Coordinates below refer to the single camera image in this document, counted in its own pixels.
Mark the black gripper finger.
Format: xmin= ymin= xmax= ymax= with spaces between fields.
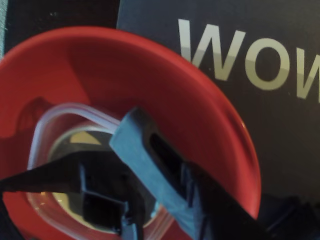
xmin=121 ymin=172 xmax=161 ymax=240
xmin=183 ymin=161 xmax=271 ymax=240

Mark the gray WOWROBO mat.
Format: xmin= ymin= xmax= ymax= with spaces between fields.
xmin=116 ymin=0 xmax=320 ymax=240

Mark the clear plastic container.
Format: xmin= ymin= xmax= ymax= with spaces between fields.
xmin=26 ymin=101 xmax=176 ymax=240

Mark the red bowl with black outside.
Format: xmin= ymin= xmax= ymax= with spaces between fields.
xmin=0 ymin=26 xmax=262 ymax=240

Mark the dark gray slotted printed block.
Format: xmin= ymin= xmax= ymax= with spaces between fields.
xmin=109 ymin=106 xmax=208 ymax=240

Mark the dark gray printed gripper part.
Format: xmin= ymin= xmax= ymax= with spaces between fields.
xmin=0 ymin=152 xmax=131 ymax=235

